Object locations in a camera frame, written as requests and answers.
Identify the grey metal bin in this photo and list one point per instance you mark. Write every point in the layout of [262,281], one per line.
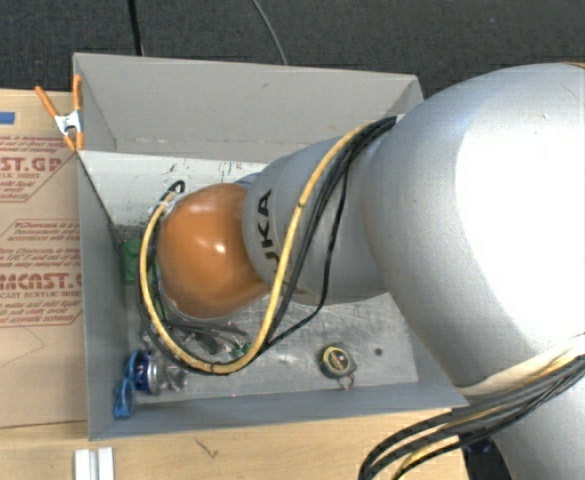
[252,118]

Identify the dark green flat block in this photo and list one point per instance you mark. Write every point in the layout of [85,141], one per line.
[132,260]

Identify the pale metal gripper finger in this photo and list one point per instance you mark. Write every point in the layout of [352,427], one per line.
[164,367]
[164,384]

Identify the black and yellow tape measure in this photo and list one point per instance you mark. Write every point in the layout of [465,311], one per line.
[338,360]

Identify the brown cardboard board red print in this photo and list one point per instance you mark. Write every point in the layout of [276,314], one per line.
[32,248]

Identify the blue sunglasses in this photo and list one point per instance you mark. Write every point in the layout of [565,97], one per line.
[124,393]

